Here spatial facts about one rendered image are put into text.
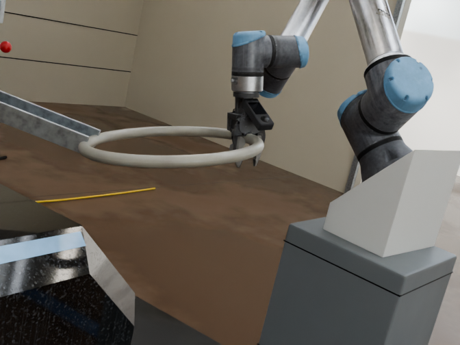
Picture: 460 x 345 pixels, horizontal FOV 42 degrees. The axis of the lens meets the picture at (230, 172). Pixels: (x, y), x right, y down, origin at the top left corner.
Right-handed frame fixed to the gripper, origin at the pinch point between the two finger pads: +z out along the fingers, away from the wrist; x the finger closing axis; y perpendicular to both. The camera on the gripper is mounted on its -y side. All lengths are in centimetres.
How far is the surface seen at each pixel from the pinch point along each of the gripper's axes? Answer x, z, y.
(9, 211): 65, 7, -2
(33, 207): 59, 8, 2
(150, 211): -54, 89, 250
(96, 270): 47, 21, -12
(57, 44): -59, -21, 617
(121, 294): 39, 32, -4
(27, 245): 63, 11, -18
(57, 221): 55, 9, -7
